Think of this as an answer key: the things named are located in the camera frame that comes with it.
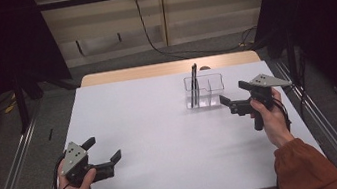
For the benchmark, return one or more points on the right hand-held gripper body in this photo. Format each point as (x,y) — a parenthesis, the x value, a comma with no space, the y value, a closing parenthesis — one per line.
(267,80)

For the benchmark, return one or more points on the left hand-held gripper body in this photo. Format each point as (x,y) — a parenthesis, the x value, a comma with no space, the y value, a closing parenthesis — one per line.
(73,157)

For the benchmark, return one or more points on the clear plastic organizer box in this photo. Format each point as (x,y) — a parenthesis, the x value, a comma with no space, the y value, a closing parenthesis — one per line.
(214,100)

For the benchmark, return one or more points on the black makeup brush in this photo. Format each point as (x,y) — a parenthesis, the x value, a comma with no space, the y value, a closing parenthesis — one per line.
(197,93)
(193,96)

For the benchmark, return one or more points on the person's right hand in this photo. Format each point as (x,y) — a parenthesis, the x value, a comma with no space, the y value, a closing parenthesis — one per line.
(277,125)

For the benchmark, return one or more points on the round table grommet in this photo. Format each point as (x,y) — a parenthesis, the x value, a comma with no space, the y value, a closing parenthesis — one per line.
(205,67)

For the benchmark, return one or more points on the white board sheet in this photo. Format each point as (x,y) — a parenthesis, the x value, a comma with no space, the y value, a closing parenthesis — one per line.
(164,149)

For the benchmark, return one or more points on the black metal stand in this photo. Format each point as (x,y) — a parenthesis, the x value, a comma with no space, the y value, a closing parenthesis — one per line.
(21,106)

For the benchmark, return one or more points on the wooden table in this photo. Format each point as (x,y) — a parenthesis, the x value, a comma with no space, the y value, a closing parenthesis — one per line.
(139,73)

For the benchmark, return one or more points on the small black wall peg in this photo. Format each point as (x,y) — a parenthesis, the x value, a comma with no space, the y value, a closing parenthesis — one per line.
(119,37)
(80,49)

